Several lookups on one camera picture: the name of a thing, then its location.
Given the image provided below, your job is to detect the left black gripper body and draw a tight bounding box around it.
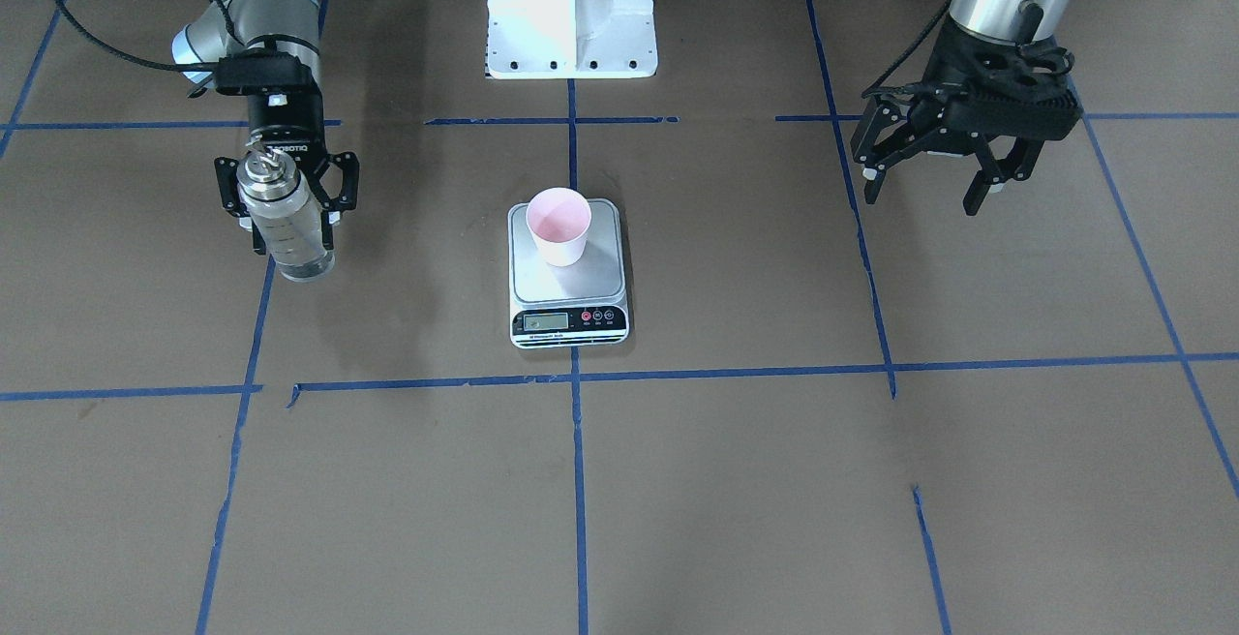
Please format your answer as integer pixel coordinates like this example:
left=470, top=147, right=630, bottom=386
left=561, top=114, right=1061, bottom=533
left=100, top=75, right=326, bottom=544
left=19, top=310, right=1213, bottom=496
left=904, top=20, right=1080, bottom=153

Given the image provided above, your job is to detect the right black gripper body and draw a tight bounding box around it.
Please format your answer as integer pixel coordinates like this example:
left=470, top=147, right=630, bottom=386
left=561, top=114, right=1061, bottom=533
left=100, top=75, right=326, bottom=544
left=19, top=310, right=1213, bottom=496
left=247, top=84, right=330, bottom=176

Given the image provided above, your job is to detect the clear glass sauce bottle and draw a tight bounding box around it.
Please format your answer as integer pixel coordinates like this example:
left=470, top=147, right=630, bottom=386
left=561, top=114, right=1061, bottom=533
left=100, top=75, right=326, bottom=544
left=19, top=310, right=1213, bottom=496
left=238, top=149, right=335, bottom=283

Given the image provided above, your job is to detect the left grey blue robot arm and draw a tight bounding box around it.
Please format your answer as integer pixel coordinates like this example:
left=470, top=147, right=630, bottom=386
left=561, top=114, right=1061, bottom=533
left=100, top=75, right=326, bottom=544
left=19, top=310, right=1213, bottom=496
left=850, top=0, right=1083, bottom=217

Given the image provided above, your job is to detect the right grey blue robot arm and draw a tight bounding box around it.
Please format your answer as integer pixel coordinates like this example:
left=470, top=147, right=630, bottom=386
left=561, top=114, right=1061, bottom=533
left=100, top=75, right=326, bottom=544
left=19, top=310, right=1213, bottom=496
left=169, top=0, right=359, bottom=281

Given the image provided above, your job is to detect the white digital kitchen scale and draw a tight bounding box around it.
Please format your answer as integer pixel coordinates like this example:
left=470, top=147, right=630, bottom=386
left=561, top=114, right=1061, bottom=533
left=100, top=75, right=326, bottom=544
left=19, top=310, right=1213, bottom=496
left=507, top=198, right=631, bottom=349

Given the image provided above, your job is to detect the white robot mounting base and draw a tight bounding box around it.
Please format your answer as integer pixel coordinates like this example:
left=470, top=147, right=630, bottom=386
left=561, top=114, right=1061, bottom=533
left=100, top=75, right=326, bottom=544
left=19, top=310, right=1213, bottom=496
left=484, top=0, right=659, bottom=80

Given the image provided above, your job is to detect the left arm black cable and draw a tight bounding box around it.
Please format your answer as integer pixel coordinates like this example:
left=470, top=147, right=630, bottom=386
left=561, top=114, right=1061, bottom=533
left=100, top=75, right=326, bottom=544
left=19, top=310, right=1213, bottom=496
left=861, top=0, right=959, bottom=99

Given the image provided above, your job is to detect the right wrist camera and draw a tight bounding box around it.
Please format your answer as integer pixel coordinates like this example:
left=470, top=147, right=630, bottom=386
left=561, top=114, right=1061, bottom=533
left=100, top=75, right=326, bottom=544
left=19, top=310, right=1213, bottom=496
left=213, top=51, right=313, bottom=97

